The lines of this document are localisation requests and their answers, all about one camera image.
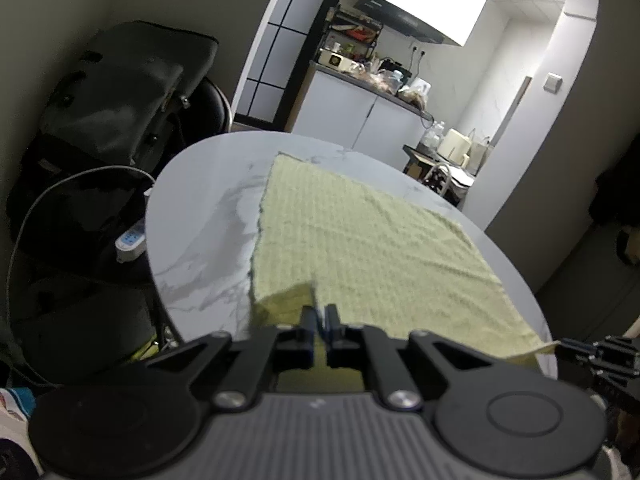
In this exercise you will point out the clear glass jar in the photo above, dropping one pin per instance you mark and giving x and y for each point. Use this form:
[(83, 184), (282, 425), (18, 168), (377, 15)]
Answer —
[(433, 136)]

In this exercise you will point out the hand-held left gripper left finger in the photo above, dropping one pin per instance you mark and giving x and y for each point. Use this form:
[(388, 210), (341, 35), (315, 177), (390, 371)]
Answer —
[(310, 321)]

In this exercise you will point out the black bag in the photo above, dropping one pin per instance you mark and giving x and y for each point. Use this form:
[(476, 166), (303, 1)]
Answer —
[(70, 200)]

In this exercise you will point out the white kitchen cabinet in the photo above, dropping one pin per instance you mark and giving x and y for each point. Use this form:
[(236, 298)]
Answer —
[(345, 110)]

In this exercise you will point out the grey wall switch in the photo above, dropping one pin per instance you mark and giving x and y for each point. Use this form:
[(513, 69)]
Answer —
[(553, 82)]

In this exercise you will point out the black range hood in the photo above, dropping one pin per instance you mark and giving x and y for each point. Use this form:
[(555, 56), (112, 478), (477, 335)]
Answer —
[(400, 17)]

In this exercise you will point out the black chair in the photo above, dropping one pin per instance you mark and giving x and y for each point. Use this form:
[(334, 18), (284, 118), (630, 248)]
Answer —
[(210, 107)]

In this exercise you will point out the low black side table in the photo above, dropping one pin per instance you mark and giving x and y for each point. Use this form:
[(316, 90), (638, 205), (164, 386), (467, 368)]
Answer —
[(440, 175)]

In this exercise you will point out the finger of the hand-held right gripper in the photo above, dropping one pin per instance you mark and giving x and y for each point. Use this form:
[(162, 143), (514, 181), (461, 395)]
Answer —
[(617, 380), (575, 347)]

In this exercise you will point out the white power strip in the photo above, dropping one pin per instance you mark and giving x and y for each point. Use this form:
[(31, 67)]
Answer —
[(131, 240)]

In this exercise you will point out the cream kettle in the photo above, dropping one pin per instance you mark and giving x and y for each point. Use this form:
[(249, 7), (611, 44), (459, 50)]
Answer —
[(454, 146)]

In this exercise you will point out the black countertop shelf rack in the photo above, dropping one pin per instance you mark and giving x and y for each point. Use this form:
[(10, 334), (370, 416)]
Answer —
[(350, 35)]

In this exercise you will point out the printed colourful cloth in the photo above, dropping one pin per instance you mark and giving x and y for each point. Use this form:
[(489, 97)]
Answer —
[(15, 410)]

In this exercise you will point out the yellow-green towel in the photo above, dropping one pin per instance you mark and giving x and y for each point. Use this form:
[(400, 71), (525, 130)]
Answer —
[(365, 240)]

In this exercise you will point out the grey backpack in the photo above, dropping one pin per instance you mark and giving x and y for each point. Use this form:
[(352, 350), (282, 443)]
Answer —
[(125, 90)]

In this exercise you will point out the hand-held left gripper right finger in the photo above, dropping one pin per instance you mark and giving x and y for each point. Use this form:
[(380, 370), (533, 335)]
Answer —
[(330, 321)]

